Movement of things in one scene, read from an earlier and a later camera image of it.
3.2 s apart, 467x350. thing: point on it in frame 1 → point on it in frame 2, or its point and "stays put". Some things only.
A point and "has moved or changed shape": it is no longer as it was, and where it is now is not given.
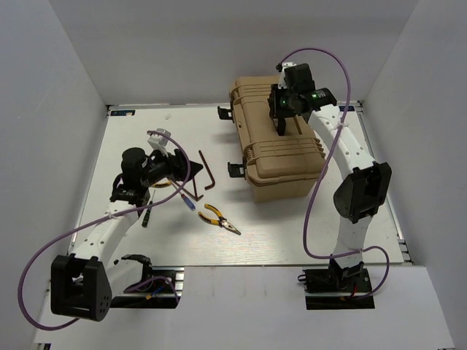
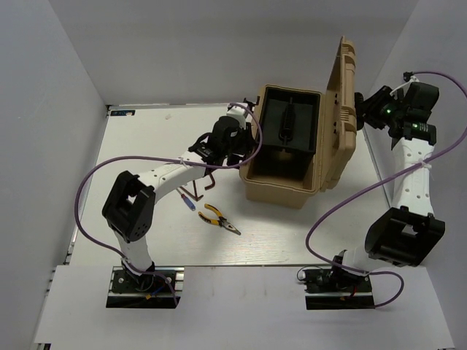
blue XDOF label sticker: [123, 113] stays put
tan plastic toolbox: [280, 168] has moved or changed shape
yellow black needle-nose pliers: [222, 222] stays put
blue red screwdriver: [186, 200] stays put
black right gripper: [276, 111] → [368, 109]
